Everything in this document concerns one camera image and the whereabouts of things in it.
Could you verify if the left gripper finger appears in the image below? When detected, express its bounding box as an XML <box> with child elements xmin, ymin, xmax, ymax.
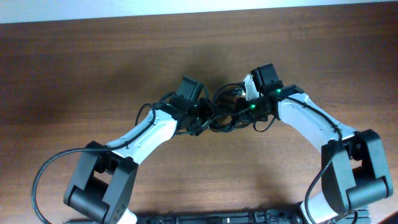
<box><xmin>198</xmin><ymin>98</ymin><xmax>216</xmax><ymax>121</ymax></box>
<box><xmin>188</xmin><ymin>120</ymin><xmax>212</xmax><ymax>136</ymax></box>

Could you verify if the black USB cable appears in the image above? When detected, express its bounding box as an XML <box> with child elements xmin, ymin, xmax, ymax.
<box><xmin>208</xmin><ymin>86</ymin><xmax>252</xmax><ymax>134</ymax></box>

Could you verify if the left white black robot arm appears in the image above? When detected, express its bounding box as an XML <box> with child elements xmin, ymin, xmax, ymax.
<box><xmin>63</xmin><ymin>77</ymin><xmax>210</xmax><ymax>223</ymax></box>

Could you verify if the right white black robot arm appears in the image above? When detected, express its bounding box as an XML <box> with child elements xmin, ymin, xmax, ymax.
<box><xmin>237</xmin><ymin>64</ymin><xmax>394</xmax><ymax>223</ymax></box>

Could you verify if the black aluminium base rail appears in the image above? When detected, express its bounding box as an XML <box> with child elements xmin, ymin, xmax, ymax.
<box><xmin>64</xmin><ymin>208</ymin><xmax>371</xmax><ymax>224</ymax></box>

